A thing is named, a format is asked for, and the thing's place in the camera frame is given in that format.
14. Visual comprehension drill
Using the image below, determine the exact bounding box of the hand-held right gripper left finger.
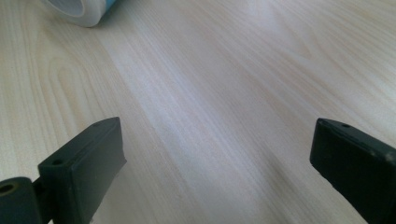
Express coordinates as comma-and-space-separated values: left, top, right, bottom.
37, 117, 128, 224

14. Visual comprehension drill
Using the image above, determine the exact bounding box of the white tape roll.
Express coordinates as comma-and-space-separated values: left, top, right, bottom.
39, 0, 108, 28

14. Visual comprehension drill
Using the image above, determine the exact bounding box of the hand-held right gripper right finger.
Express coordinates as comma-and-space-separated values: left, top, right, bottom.
309, 117, 396, 224

